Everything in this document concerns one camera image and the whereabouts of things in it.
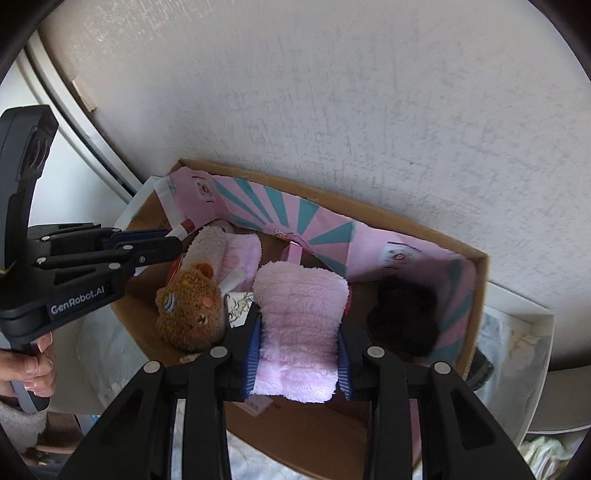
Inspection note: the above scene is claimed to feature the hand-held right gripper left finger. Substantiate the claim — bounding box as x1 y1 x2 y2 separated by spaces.
60 316 265 480

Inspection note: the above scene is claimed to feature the person's left forearm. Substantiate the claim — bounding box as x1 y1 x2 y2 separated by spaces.
0 397 49 450

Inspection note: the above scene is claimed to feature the white plastic bin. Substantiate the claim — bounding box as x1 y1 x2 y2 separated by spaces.
462 281 555 437

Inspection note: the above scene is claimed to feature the light printed cloth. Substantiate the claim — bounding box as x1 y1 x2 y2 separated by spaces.
76 314 301 480

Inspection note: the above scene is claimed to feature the pink printed paper lining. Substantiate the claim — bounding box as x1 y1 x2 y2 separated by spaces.
154 167 478 365

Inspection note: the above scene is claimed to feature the pale pink fluffy cloth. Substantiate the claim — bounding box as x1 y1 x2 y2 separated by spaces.
185 225 262 296

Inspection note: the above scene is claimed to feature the cardboard box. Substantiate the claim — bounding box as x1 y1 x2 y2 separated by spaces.
111 158 490 474

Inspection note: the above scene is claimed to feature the crumpled white tissue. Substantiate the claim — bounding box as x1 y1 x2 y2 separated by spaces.
519 434 568 480

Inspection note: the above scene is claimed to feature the white window frame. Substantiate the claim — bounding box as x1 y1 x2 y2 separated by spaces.
18 32 144 201

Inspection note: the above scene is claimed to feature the printed white card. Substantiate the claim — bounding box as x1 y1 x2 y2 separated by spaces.
225 291 254 329

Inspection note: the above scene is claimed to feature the beige tape strip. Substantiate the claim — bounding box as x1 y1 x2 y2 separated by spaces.
70 78 98 112

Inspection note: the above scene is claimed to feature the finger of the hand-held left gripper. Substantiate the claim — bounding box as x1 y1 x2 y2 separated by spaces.
121 237 184 277
108 228 171 247

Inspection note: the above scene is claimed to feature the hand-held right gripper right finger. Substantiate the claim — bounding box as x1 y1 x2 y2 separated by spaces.
336 320 534 480

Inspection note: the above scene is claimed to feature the person's left hand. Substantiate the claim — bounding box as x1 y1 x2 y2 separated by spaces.
0 332 57 398

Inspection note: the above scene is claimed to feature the brown plush toy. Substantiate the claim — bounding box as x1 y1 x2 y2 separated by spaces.
154 263 228 354

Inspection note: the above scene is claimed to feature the black fluffy item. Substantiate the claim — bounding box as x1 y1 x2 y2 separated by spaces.
367 277 439 358

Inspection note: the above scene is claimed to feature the dark item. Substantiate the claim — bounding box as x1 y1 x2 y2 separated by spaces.
464 348 494 393

